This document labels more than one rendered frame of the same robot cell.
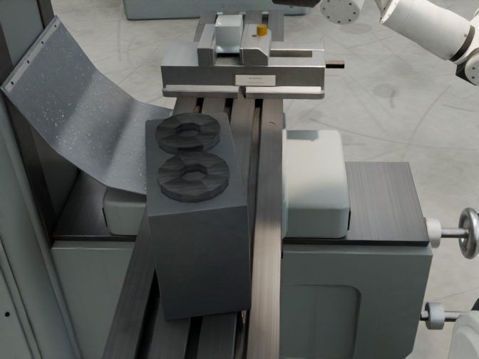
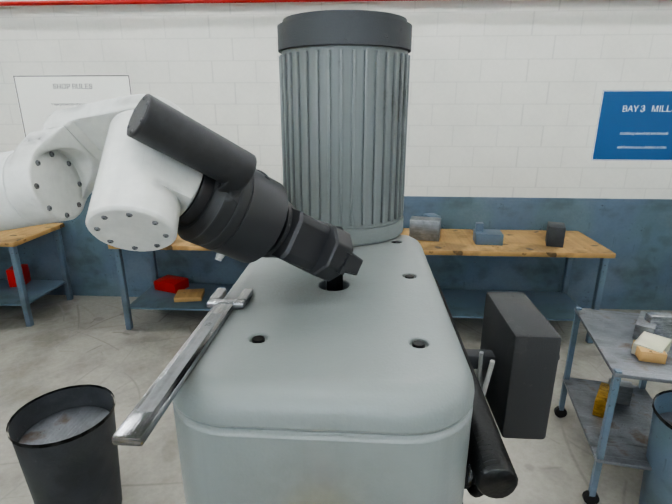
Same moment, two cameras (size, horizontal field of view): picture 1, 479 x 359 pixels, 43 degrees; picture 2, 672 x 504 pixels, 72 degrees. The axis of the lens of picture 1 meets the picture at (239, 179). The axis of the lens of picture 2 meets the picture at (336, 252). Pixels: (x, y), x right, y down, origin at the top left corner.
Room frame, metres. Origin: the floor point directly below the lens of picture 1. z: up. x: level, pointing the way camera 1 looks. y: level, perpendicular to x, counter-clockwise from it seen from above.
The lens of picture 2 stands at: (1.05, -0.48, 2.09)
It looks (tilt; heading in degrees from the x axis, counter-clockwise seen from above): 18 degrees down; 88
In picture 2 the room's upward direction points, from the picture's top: straight up
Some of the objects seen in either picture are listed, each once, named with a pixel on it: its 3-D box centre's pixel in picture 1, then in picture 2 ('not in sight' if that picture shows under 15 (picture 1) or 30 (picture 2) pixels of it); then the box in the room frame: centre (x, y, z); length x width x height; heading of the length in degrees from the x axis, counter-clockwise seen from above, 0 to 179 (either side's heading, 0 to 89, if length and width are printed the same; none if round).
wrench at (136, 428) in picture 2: not in sight; (196, 344); (0.94, -0.13, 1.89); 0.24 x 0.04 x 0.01; 84
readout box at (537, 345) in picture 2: not in sight; (516, 360); (1.43, 0.29, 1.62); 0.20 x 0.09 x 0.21; 85
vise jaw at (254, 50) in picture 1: (256, 44); not in sight; (1.22, -0.05, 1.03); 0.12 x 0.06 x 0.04; 173
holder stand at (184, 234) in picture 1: (197, 208); not in sight; (0.66, 0.06, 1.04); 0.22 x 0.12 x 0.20; 6
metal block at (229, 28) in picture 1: (229, 33); not in sight; (1.22, 0.01, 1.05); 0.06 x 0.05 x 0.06; 173
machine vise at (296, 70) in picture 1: (244, 59); not in sight; (1.22, -0.02, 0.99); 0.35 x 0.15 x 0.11; 83
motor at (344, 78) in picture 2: not in sight; (344, 132); (1.09, 0.27, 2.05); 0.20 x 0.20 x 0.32
